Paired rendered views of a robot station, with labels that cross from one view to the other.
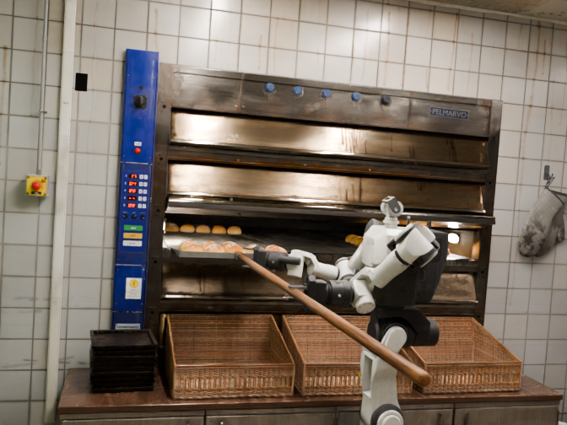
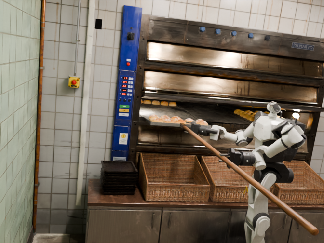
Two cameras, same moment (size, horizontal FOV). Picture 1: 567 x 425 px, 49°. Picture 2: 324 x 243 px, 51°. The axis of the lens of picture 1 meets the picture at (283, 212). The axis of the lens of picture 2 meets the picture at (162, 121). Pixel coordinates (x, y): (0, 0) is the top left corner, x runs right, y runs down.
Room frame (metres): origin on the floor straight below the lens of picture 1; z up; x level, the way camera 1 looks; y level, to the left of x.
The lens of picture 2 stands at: (0.01, 0.26, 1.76)
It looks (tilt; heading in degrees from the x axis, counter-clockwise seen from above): 11 degrees down; 2
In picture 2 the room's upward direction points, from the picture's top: 6 degrees clockwise
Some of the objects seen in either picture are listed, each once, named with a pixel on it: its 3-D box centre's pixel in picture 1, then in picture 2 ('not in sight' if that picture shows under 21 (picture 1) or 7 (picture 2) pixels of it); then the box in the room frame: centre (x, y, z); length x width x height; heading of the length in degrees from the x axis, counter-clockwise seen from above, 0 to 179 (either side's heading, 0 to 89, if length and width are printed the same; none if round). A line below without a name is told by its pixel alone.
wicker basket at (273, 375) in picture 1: (226, 352); (172, 176); (2.95, 0.23, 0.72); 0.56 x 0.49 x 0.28; 106
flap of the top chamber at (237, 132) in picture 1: (338, 140); (239, 60); (3.36, -0.27, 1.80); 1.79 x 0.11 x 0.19; 105
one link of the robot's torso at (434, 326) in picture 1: (403, 325); (274, 171); (2.53, -0.52, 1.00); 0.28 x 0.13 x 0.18; 106
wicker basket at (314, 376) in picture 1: (343, 352); (234, 178); (3.10, -0.35, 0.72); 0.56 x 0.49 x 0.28; 104
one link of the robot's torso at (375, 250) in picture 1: (402, 260); (276, 137); (2.52, -0.50, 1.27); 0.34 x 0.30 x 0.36; 6
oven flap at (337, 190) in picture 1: (335, 188); (235, 87); (3.36, -0.27, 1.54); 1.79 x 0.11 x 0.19; 105
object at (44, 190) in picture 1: (37, 185); (74, 81); (2.94, 1.17, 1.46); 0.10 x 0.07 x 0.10; 105
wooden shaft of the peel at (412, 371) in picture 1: (296, 294); (224, 159); (2.02, -0.06, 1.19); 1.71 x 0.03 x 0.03; 16
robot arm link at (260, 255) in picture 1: (267, 260); (198, 129); (2.82, 0.06, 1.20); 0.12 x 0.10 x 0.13; 71
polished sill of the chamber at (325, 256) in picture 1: (329, 257); (228, 125); (3.38, -0.27, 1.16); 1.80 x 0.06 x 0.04; 105
